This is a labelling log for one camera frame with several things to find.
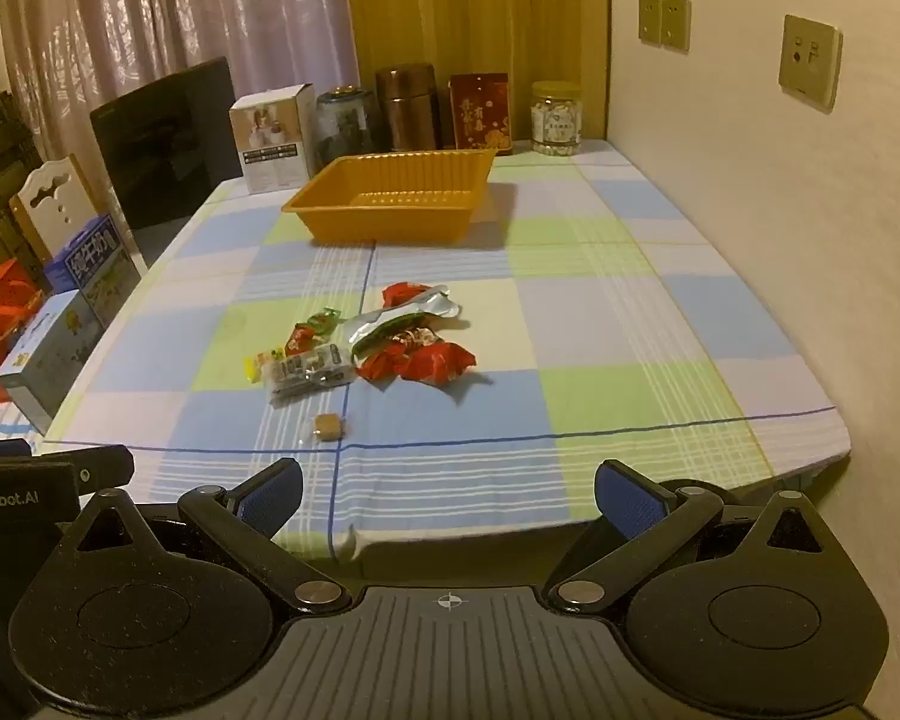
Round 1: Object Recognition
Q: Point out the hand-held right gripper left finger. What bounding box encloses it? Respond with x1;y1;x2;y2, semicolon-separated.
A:
67;457;353;614

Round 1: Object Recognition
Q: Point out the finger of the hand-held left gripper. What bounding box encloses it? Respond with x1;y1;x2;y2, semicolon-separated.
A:
37;444;136;497

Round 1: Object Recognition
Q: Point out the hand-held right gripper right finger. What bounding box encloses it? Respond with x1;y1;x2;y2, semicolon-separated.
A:
547;459;845;616

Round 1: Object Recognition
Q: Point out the clear snack packet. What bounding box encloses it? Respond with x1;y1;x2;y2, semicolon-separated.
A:
261;343;355;406

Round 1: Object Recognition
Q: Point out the yellow candy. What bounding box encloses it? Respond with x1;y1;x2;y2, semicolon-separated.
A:
242;347;286;383

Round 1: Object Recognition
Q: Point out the green chili snack packet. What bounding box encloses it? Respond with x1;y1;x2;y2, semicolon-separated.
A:
350;313;428;361

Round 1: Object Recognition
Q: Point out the silver foil pouch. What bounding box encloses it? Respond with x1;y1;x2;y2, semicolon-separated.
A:
343;285;462;346

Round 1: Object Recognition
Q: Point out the orange plastic tray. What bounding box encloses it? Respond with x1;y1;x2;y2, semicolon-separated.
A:
281;148;498;245

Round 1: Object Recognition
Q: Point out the blue and white box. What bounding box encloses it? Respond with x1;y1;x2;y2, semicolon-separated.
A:
0;289;106;432

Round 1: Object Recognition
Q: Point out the red bag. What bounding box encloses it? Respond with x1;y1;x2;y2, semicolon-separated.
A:
0;259;46;402

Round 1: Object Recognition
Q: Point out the blue milk carton box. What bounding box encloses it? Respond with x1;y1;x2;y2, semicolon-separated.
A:
43;214;142;316

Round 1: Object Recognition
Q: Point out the white wooden chair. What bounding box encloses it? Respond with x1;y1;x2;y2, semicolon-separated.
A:
9;154;95;271

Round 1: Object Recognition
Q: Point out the black monitor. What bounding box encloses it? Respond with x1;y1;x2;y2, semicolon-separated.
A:
90;56;245;233

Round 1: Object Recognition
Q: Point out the white cardboard box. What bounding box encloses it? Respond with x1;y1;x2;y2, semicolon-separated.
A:
229;82;317;196

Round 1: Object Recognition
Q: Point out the dark glass jar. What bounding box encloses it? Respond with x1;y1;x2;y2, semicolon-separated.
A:
315;86;380;166

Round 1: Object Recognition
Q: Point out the clear jar of nuts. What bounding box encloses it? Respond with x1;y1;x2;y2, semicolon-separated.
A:
530;81;582;157

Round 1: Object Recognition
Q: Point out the red gift box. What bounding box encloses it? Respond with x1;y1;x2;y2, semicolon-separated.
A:
448;73;511;157

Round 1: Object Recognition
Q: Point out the brown metal canister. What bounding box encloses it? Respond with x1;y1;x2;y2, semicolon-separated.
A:
375;64;443;152

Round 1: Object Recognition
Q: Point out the pale patterned curtain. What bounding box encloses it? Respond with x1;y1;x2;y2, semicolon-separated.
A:
0;0;361;188

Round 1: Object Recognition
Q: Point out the wooden board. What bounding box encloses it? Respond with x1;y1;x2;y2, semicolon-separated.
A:
341;0;612;143

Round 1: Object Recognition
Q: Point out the large wall socket plate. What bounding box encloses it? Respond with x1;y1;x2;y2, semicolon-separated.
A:
778;13;843;112

